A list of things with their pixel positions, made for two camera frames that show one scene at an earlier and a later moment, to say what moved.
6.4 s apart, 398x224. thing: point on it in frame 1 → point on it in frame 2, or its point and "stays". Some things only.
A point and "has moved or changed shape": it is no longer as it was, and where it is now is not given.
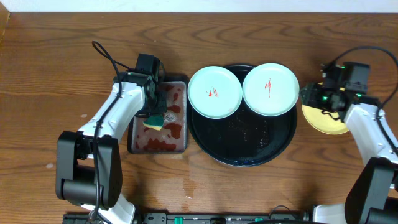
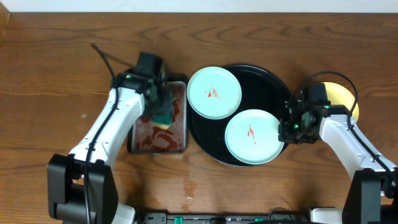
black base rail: x=203 y=218 stays
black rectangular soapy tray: x=173 y=139 stays
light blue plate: x=270 y=89 → x=252 y=137
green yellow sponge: x=154 y=121 has moved or changed shape
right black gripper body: x=320 y=96 → x=292 y=131
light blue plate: x=215 y=92 stays
